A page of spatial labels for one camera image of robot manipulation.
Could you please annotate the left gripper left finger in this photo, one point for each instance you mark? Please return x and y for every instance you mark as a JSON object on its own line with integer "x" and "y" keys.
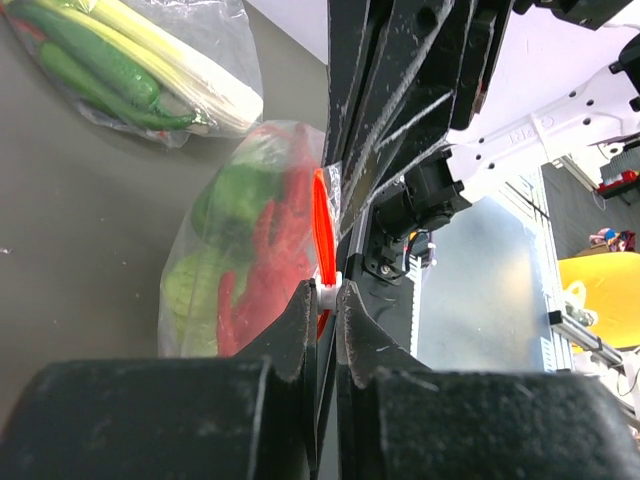
{"x": 249, "y": 416}

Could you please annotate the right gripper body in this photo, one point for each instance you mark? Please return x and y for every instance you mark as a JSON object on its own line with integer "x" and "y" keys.
{"x": 484, "y": 40}

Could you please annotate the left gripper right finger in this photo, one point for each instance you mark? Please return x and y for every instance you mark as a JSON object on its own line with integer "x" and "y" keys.
{"x": 398, "y": 419}

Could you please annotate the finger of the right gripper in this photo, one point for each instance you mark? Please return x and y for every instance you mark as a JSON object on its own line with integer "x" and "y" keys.
{"x": 409, "y": 98}
{"x": 354, "y": 31}

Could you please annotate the clear zip bag red slider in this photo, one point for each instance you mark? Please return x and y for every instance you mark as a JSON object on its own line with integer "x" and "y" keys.
{"x": 269, "y": 145}

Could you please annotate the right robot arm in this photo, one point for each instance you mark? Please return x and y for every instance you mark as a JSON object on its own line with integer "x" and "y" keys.
{"x": 551, "y": 94}

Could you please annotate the fake leek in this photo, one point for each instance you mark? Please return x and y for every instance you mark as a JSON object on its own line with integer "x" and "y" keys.
{"x": 175, "y": 65}

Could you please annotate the clear bag with leek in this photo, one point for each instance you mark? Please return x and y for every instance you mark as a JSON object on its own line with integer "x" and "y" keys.
{"x": 135, "y": 70}

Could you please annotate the fake green cucumber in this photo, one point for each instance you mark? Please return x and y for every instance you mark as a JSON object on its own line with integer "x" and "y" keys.
{"x": 99, "y": 56}

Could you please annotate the yellow object in background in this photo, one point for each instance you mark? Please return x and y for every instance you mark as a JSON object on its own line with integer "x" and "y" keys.
{"x": 612, "y": 291}

